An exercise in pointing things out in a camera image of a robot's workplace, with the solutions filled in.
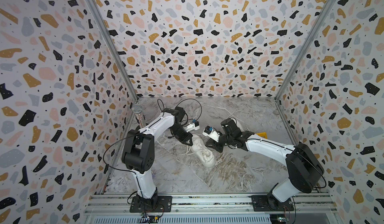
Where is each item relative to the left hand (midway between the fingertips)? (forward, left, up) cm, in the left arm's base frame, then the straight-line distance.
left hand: (192, 143), depth 85 cm
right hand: (-1, -8, +1) cm, 8 cm away
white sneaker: (-4, -5, -4) cm, 8 cm away
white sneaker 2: (0, -21, +22) cm, 30 cm away
